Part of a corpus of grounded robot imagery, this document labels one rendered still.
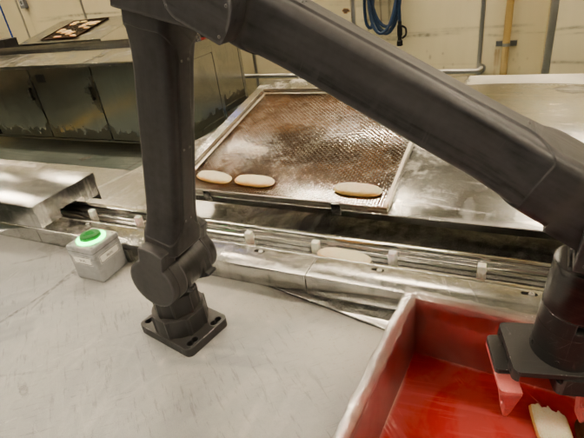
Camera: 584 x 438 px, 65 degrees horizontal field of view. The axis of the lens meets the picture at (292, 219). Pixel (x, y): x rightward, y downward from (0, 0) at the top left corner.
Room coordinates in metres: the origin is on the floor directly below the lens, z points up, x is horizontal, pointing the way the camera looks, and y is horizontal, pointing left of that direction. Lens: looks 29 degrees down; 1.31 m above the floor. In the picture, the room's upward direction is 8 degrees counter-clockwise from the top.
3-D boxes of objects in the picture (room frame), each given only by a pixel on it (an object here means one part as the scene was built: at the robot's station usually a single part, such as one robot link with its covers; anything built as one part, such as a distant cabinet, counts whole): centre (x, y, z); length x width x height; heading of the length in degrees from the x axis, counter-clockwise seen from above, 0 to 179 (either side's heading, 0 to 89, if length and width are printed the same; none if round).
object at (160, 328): (0.57, 0.20, 0.86); 0.12 x 0.09 x 0.08; 50
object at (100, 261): (0.78, 0.39, 0.84); 0.08 x 0.08 x 0.11; 62
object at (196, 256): (0.57, 0.18, 0.94); 0.09 x 0.05 x 0.10; 58
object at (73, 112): (4.68, 1.76, 0.51); 3.00 x 1.26 x 1.03; 62
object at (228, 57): (4.56, 0.69, 0.44); 0.70 x 0.55 x 0.87; 62
